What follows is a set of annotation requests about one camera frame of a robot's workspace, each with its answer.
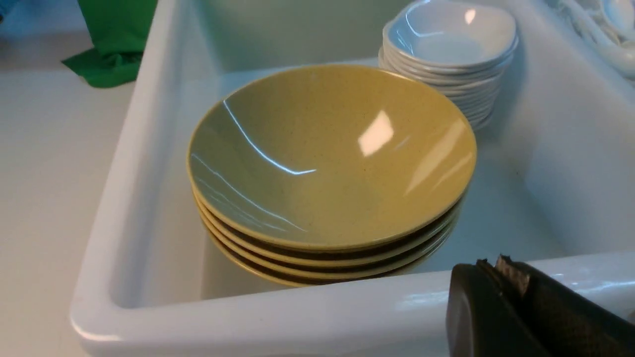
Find top stacked yellow bowl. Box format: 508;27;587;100
193;195;465;269

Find large white plastic tub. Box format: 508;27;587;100
70;0;634;357

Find green cloth backdrop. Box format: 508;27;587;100
62;0;157;88

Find stack of white sauce dishes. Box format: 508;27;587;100
378;36;519;130

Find top white stacked sauce dish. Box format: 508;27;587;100
382;0;516;68

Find pile of white spoons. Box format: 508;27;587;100
544;0;635;85

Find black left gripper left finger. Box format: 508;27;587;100
446;263;551;357

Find yellow noodle bowl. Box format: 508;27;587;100
186;64;478;251

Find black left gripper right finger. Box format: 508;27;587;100
476;255;634;357

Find stacked yellow bowl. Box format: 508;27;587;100
206;220;458;287
202;219;433;279
193;195;465;269

